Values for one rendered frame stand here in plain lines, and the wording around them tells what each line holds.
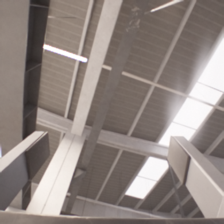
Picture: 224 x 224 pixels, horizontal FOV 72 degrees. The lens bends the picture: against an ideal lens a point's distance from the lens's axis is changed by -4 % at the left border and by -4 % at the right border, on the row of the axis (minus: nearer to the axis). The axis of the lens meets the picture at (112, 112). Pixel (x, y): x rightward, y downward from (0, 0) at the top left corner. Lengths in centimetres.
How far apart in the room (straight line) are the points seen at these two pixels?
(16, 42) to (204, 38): 738
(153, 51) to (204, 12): 252
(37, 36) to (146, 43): 533
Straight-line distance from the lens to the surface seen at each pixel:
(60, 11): 802
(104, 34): 580
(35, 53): 316
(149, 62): 777
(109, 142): 845
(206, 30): 841
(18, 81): 278
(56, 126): 857
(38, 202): 568
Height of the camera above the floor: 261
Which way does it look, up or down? 60 degrees up
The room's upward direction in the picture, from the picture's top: 9 degrees clockwise
